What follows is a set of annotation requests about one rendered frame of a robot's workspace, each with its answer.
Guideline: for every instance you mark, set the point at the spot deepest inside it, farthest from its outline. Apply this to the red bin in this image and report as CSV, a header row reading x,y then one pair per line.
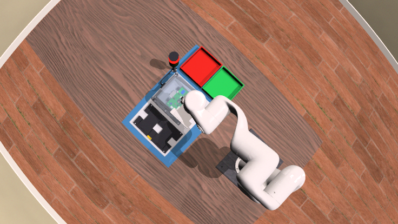
x,y
200,66

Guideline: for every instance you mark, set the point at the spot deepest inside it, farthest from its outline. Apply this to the green square bin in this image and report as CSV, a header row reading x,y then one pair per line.
x,y
223,83

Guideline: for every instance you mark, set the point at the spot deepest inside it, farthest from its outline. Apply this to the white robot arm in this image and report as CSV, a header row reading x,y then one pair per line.
x,y
257,175

